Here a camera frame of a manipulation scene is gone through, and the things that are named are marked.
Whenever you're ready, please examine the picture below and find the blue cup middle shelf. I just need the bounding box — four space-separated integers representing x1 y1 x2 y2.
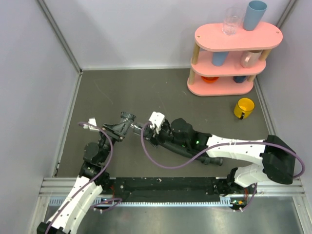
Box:
212 51 229 67

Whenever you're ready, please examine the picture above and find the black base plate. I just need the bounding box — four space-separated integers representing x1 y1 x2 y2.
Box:
107 176 259 203

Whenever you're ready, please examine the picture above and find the grey corrugated hose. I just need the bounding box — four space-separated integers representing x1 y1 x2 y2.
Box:
131 121 224 167

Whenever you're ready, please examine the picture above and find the dark blue cup bottom shelf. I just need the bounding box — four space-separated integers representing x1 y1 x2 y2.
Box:
233 76 247 83

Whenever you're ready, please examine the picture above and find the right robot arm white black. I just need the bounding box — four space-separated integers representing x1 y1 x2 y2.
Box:
140 118 297 193

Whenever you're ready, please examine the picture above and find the pink three-tier shelf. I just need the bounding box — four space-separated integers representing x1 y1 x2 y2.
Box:
187 21 283 97

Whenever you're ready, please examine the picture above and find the tall blue cup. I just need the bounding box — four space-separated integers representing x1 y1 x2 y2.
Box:
243 0 267 31

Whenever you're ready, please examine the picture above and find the pink mug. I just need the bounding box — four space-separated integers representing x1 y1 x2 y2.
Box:
240 50 262 68

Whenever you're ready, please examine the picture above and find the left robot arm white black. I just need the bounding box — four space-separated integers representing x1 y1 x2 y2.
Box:
37 117 134 234

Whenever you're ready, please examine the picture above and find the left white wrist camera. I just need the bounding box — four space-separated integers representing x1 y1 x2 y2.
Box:
83 118 98 132

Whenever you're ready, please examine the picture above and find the yellow mug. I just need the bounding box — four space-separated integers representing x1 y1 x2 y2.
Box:
234 97 255 120

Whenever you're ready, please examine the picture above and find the clear drinking glass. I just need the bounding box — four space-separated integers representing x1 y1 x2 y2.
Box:
222 7 244 36

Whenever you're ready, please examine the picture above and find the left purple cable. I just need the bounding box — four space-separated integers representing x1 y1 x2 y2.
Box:
43 121 122 234

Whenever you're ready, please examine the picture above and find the aluminium rail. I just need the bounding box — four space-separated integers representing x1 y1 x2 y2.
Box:
39 177 305 207

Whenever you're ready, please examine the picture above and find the orange bowl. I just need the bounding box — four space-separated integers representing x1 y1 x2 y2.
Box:
201 76 219 83

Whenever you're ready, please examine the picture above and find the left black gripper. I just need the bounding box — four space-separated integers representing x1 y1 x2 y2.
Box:
99 120 133 163

